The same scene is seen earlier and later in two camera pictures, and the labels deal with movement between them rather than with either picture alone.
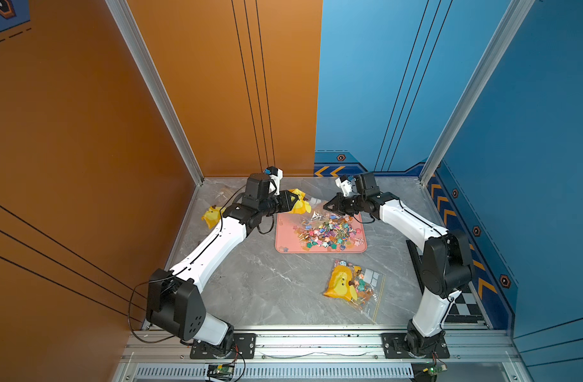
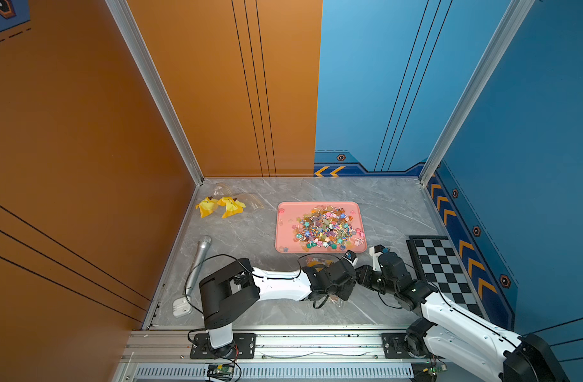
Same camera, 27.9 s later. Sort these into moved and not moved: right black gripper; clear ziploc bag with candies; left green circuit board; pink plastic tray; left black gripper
Moved: right black gripper; left black gripper; clear ziploc bag with candies
Not moved: left green circuit board; pink plastic tray
